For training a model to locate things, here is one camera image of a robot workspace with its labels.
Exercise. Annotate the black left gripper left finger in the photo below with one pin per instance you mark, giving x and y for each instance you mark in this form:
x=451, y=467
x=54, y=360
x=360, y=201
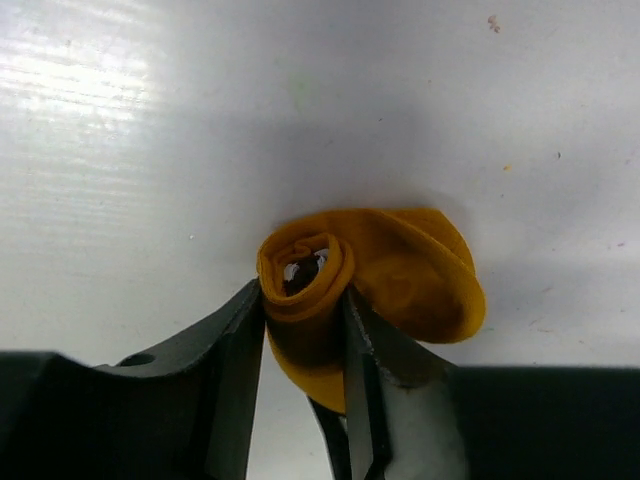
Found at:
x=182, y=409

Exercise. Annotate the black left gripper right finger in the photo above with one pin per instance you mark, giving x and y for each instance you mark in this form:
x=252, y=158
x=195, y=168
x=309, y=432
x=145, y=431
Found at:
x=410, y=414

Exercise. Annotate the mustard yellow striped sock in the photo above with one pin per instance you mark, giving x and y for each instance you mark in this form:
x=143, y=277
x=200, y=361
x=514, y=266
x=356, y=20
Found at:
x=412, y=265

